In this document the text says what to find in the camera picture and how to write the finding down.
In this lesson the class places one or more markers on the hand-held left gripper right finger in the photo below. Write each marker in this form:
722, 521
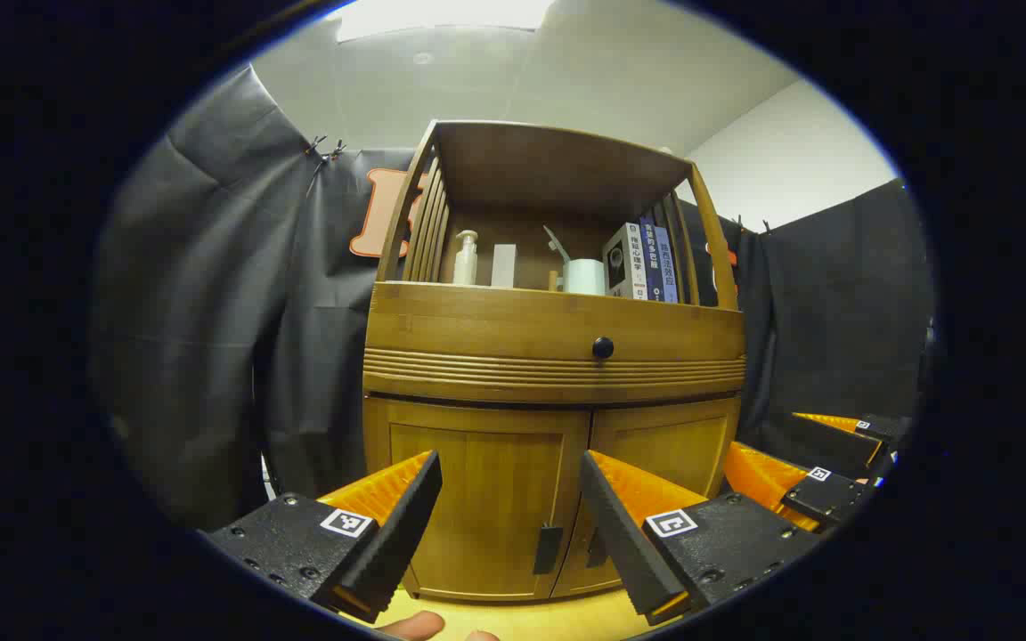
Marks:
629, 552

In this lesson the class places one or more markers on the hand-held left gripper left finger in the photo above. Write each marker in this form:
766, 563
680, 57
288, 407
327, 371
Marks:
388, 552

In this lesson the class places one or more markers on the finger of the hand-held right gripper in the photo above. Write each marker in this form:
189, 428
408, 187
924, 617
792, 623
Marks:
825, 441
825, 499

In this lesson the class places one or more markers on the wooden shoe cabinet door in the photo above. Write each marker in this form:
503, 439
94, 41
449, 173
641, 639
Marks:
664, 441
486, 499

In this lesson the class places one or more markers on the wooden double-door shoe cabinet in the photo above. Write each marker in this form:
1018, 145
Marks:
495, 329

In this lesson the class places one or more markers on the wooden cabinet drawer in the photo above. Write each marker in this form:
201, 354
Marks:
477, 334

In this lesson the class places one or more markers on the black round drawer knob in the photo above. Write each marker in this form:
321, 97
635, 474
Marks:
602, 347

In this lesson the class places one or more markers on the light blue book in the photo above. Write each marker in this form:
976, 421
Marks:
666, 267

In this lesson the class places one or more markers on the dark blue book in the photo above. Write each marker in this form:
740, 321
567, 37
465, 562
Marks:
651, 258

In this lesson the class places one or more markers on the pale white cup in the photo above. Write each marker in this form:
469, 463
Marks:
584, 278

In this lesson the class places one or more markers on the white pump bottle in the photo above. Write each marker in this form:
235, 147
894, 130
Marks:
465, 265

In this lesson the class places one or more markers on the black backdrop cloth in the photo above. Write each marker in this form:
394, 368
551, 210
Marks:
210, 312

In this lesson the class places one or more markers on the small white box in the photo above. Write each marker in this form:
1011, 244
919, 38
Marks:
503, 267

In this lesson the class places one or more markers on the black cloth clip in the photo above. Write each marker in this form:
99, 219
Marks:
335, 151
315, 143

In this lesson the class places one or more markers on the ceiling light panel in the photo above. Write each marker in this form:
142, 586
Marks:
442, 16

